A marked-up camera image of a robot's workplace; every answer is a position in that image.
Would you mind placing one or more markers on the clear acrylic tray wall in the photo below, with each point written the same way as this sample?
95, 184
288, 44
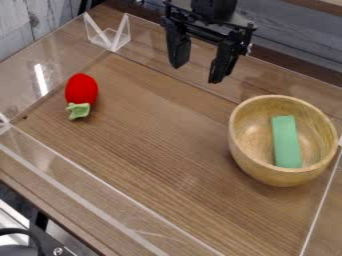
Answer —
138, 178

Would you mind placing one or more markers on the clear acrylic corner bracket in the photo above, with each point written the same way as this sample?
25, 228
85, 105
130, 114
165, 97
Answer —
109, 38

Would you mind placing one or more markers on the black metal table frame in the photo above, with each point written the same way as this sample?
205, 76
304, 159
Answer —
51, 246

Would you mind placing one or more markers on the wooden bowl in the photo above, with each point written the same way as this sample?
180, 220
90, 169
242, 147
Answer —
250, 139

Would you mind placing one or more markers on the red plush strawberry toy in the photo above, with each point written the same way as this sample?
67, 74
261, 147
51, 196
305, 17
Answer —
81, 95

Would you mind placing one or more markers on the green rectangular block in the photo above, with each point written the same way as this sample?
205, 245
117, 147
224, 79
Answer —
286, 142

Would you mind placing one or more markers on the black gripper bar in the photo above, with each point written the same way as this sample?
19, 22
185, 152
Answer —
213, 21

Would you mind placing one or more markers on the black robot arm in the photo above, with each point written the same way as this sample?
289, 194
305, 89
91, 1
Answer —
212, 21

